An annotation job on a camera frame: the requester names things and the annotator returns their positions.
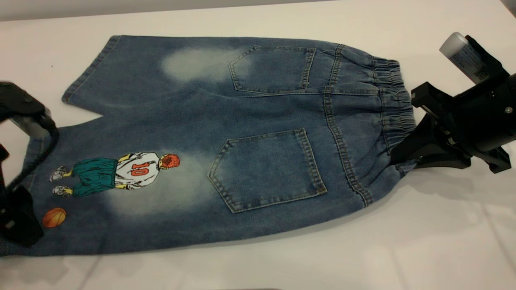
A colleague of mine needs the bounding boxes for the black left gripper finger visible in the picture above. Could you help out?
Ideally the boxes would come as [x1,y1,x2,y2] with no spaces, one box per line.
[0,186,44,247]

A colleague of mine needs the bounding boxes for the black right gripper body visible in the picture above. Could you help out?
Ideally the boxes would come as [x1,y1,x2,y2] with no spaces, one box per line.
[411,72,516,174]

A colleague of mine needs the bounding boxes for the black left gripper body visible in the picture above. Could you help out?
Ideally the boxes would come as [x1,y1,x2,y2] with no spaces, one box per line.
[0,143,9,190]

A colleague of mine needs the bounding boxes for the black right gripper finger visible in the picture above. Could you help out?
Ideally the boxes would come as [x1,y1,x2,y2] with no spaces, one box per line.
[414,148,471,170]
[389,114,457,162]

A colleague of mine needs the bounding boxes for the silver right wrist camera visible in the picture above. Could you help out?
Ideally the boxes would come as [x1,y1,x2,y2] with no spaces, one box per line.
[439,32,509,85]

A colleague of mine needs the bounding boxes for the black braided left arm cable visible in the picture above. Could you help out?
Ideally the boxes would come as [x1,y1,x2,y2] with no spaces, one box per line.
[0,129,60,192]

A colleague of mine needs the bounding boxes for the blue denim shorts with print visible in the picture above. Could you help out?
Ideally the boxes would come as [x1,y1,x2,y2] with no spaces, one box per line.
[0,34,418,257]

